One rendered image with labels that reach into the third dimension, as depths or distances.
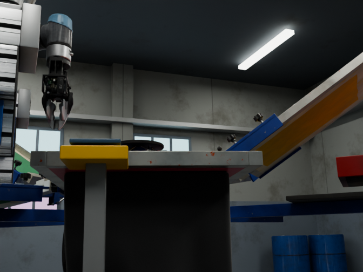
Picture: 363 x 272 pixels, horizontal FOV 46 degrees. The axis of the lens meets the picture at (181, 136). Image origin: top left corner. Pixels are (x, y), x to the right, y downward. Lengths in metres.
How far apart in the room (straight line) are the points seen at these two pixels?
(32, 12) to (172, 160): 0.48
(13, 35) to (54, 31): 0.55
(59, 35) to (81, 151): 0.62
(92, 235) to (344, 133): 6.30
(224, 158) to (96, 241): 0.41
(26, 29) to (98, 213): 0.38
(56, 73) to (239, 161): 0.61
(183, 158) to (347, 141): 5.94
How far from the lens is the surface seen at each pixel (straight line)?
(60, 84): 1.31
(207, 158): 1.08
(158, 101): 6.46
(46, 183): 2.02
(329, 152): 7.22
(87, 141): 0.85
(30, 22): 0.87
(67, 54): 1.37
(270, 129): 1.97
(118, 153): 0.83
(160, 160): 1.07
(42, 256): 5.83
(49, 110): 1.33
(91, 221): 0.86
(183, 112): 6.56
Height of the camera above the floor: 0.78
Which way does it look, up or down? 14 degrees up
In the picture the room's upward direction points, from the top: 1 degrees counter-clockwise
